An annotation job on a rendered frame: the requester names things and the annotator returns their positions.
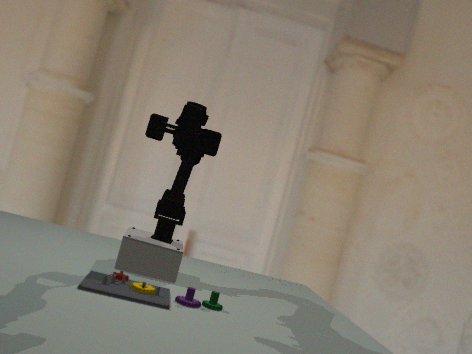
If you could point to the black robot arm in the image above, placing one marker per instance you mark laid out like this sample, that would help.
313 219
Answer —
172 203

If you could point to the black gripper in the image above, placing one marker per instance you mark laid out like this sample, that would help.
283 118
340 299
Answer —
184 135

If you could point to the red gear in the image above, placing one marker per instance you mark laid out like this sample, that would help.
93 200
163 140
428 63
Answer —
119 277

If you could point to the purple gear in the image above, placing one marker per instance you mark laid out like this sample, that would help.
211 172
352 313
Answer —
188 300

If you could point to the green gear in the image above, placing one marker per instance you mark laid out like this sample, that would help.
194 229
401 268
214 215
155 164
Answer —
212 304

